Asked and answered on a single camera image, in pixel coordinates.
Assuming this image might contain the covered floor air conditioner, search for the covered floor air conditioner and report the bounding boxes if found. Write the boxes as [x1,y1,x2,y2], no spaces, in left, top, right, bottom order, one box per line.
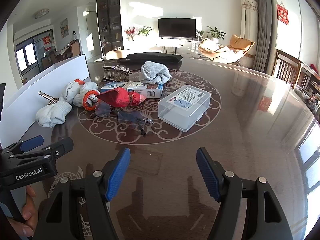
[240,0,259,45]

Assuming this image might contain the white television stand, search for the white television stand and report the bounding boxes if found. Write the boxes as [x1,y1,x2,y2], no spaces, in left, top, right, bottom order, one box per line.
[155,39,200,54]

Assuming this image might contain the red wall hanging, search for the red wall hanging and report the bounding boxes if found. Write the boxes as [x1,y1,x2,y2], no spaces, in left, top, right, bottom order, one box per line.
[276,3,289,25]

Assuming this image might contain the brown hair claw clip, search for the brown hair claw clip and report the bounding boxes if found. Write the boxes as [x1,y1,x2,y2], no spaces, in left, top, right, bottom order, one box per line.
[102,65,133,82]

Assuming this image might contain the person's left hand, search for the person's left hand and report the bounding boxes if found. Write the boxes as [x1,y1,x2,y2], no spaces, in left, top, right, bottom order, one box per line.
[6,185,39,238]

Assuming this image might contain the dining table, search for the dining table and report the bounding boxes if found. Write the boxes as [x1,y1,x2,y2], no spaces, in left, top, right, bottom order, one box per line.
[54,47,73,60]

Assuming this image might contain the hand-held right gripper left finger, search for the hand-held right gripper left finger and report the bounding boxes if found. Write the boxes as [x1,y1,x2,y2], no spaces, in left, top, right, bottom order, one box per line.
[34,147,131,240]

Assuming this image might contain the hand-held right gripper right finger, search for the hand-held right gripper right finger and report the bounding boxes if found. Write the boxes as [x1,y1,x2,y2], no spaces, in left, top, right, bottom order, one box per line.
[196,147,294,240]

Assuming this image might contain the brown cardboard box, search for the brown cardboard box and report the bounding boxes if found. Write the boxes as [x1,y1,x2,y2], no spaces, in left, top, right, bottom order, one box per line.
[106,49,129,60]

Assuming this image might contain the clear plastic box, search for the clear plastic box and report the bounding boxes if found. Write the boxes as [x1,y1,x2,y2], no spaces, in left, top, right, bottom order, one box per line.
[158,84,211,132]

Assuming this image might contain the round ceiling lamp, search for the round ceiling lamp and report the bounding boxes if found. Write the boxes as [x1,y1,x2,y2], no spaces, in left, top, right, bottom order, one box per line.
[34,9,50,19]

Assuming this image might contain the orange lounge chair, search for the orange lounge chair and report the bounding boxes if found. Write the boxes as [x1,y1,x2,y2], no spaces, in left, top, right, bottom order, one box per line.
[198,34,255,64]

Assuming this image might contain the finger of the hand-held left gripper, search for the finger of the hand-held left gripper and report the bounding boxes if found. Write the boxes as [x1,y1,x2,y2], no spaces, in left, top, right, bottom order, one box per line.
[2,135,45,159]
[9,137,74,167]

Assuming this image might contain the grey curtain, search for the grey curtain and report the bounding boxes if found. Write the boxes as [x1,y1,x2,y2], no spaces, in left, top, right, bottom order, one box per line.
[250,0,275,73]

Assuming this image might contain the black television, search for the black television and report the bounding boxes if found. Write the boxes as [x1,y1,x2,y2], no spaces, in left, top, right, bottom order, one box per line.
[158,18,196,38]

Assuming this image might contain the green leafy plant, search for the green leafy plant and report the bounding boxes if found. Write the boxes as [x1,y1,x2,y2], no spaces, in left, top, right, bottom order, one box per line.
[137,26,154,37]

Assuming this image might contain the red plastic packet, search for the red plastic packet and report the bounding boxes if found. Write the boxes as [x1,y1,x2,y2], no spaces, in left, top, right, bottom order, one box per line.
[96,89,148,108]

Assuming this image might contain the dark wooden chair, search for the dark wooden chair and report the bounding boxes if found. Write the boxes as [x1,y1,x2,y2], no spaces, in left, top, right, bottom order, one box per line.
[297,62,320,98]
[271,49,302,88]

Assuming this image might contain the white cardboard box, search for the white cardboard box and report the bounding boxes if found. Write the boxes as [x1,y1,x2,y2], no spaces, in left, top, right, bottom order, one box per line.
[0,54,90,143]

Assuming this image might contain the blue white medicine box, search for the blue white medicine box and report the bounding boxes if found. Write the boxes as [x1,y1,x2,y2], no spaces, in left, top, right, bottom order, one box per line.
[100,81,163,98]

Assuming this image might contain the large potted plant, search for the large potted plant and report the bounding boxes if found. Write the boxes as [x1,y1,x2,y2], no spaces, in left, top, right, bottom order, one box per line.
[206,26,227,43]

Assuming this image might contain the copper banana hair clip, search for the copper banana hair clip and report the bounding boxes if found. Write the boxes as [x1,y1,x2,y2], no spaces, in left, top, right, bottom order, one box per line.
[39,91,60,105]

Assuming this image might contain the clear safety glasses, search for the clear safety glasses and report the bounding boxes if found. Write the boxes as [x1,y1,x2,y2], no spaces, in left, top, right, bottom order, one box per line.
[94,99,153,138]

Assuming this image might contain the wall painting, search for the wall painting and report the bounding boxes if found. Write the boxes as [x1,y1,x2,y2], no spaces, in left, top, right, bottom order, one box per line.
[60,18,69,38]

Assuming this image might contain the white ribbed towel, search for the white ribbed towel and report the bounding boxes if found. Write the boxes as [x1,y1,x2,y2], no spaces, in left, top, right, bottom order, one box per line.
[139,61,172,84]

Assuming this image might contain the dark glass cabinet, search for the dark glass cabinet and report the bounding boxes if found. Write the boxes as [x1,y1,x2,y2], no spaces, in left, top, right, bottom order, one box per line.
[96,0,125,55]

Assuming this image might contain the red flower plant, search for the red flower plant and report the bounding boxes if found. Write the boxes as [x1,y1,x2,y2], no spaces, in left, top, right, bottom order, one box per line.
[124,26,137,42]

